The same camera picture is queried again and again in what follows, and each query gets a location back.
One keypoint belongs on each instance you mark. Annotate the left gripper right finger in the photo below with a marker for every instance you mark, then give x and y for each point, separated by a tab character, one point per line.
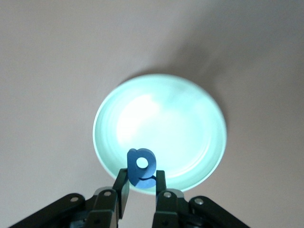
168	211

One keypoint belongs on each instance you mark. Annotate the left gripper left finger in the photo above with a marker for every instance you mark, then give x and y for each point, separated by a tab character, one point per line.
104	209

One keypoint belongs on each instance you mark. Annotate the blue foam letter a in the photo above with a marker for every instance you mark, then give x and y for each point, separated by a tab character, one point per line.
133	166

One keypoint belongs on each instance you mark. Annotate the green plate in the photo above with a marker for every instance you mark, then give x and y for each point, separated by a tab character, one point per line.
171	123

